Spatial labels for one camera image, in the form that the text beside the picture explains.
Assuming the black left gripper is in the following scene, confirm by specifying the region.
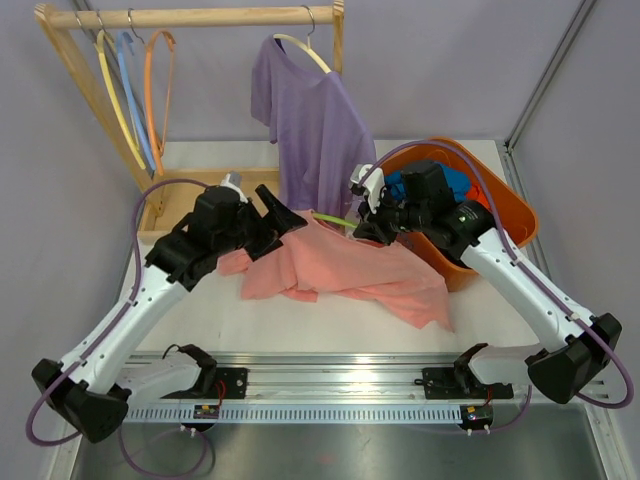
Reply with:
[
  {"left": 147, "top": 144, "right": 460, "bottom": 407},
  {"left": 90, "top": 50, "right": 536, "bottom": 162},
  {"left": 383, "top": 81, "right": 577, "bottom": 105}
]
[{"left": 214, "top": 186, "right": 306, "bottom": 261}]

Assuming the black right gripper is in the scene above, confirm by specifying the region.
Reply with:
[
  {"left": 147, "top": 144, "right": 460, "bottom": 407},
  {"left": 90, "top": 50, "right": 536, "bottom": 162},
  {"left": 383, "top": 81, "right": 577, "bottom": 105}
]
[{"left": 355, "top": 186, "right": 430, "bottom": 247}]

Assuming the green hanger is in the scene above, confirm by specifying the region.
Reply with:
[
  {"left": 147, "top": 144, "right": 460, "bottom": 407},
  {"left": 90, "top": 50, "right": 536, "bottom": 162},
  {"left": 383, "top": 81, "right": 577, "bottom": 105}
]
[{"left": 312, "top": 212, "right": 357, "bottom": 229}]

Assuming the pink t shirt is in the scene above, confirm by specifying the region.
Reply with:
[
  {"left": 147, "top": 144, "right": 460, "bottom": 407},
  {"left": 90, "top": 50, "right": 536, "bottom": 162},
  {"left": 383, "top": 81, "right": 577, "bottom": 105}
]
[{"left": 217, "top": 210, "right": 454, "bottom": 331}]

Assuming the blue t shirt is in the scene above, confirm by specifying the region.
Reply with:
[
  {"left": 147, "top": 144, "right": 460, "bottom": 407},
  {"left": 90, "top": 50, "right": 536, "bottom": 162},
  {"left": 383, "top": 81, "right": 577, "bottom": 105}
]
[{"left": 385, "top": 159, "right": 472, "bottom": 203}]

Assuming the orange t shirt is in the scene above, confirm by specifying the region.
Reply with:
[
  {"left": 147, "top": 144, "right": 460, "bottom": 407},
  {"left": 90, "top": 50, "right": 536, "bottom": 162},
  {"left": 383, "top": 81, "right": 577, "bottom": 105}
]
[{"left": 466, "top": 184, "right": 492, "bottom": 211}]

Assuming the light blue hanger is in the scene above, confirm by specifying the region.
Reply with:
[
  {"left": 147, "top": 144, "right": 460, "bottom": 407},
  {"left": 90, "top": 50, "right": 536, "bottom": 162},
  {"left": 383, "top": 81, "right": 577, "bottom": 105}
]
[{"left": 96, "top": 9, "right": 157, "bottom": 174}]

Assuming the orange tan hanger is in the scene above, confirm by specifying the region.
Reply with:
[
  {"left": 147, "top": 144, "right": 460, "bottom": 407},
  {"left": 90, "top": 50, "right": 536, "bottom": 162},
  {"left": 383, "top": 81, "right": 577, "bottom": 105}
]
[{"left": 125, "top": 7, "right": 179, "bottom": 177}]

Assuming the yellow hanger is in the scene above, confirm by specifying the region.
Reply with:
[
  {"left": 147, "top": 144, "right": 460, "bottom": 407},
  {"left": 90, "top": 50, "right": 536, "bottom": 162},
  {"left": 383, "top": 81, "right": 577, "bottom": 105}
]
[{"left": 94, "top": 28, "right": 147, "bottom": 171}]

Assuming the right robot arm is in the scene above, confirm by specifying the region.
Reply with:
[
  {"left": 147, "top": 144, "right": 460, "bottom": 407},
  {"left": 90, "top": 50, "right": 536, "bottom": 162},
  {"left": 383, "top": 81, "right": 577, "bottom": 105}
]
[{"left": 350, "top": 161, "right": 622, "bottom": 404}]

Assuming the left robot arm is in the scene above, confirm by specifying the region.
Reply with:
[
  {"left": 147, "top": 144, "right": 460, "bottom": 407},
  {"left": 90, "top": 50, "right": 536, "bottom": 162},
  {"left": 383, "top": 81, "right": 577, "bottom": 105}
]
[{"left": 25, "top": 178, "right": 308, "bottom": 446}]

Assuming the purple t shirt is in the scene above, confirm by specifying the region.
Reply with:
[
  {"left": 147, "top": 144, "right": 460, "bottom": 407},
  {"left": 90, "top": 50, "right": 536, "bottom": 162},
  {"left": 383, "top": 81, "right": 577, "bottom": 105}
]
[{"left": 250, "top": 37, "right": 376, "bottom": 217}]

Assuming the cream hanger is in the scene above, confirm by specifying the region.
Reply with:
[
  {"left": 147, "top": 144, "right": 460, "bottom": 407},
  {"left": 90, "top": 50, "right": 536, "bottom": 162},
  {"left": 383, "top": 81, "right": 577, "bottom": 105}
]
[{"left": 272, "top": 5, "right": 331, "bottom": 74}]

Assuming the wooden clothes rack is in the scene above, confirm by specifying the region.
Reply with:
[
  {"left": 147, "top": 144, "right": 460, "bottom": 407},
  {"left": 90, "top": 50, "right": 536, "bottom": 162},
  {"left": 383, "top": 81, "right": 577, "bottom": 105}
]
[{"left": 34, "top": 0, "right": 347, "bottom": 246}]

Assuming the orange plastic basket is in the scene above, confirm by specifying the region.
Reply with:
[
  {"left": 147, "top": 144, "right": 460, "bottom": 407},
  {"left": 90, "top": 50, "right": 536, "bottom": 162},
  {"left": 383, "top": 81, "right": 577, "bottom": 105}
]
[{"left": 381, "top": 137, "right": 538, "bottom": 292}]

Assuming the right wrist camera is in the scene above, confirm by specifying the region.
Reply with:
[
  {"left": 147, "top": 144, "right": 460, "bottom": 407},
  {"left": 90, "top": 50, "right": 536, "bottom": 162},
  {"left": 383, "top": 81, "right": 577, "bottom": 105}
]
[{"left": 349, "top": 164, "right": 385, "bottom": 214}]

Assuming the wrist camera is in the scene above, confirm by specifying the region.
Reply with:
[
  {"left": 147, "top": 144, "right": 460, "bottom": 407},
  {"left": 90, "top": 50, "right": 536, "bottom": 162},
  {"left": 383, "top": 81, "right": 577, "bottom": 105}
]
[
  {"left": 349, "top": 164, "right": 385, "bottom": 214},
  {"left": 220, "top": 171, "right": 248, "bottom": 203}
]

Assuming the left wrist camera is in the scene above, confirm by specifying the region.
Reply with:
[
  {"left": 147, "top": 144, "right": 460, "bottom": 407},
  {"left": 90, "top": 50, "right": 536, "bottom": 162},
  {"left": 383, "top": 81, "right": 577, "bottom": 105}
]
[{"left": 220, "top": 171, "right": 248, "bottom": 203}]

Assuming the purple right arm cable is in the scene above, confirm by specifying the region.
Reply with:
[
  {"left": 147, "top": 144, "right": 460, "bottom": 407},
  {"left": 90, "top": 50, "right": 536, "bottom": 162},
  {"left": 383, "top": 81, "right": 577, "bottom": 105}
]
[{"left": 357, "top": 139, "right": 635, "bottom": 436}]

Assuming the aluminium frame rail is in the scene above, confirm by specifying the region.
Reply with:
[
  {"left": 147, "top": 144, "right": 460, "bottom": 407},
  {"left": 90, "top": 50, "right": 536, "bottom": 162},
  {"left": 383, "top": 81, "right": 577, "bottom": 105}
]
[{"left": 47, "top": 349, "right": 626, "bottom": 480}]

